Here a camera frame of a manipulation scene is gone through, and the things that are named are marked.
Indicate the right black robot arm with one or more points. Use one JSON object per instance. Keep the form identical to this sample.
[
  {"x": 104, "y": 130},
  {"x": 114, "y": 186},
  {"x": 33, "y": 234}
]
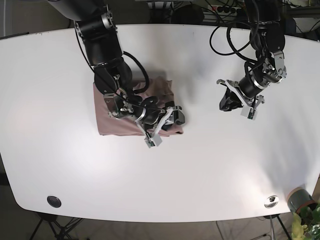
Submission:
[{"x": 123, "y": 106}]

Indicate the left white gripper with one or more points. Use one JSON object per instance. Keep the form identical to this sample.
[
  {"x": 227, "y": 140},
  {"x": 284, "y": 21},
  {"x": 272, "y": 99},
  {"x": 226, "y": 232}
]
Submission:
[{"x": 234, "y": 98}]

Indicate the grey plant pot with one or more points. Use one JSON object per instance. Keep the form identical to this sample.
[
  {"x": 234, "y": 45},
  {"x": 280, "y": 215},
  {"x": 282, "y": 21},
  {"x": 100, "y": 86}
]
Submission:
[{"x": 299, "y": 198}]

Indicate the black table grommet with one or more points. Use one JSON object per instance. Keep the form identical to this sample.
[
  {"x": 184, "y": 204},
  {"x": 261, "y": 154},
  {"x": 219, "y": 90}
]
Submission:
[{"x": 54, "y": 201}]

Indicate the green potted plant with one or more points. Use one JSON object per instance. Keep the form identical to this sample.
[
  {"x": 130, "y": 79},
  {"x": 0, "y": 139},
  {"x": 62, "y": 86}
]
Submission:
[{"x": 306, "y": 223}]

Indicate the silver table grommet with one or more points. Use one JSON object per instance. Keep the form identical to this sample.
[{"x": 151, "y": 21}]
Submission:
[{"x": 271, "y": 201}]

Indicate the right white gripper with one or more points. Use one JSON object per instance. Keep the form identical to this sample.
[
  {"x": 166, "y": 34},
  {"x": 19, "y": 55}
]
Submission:
[{"x": 150, "y": 124}]

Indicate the white power strip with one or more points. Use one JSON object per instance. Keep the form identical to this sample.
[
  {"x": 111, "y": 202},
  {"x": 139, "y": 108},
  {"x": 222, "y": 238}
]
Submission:
[{"x": 225, "y": 10}]

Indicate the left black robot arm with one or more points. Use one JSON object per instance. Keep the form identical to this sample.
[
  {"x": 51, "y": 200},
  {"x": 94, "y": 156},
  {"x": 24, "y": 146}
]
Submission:
[{"x": 268, "y": 40}]

